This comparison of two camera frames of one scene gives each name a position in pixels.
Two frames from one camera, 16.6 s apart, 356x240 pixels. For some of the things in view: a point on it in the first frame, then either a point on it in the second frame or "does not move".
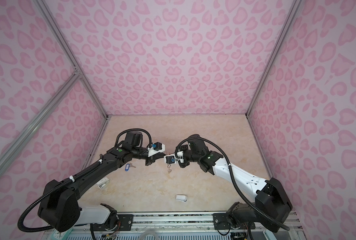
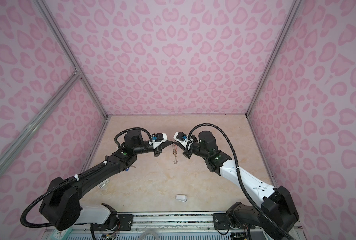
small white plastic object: (182, 198) does not move
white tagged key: (103, 182) does not move
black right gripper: (183, 165) → (186, 150)
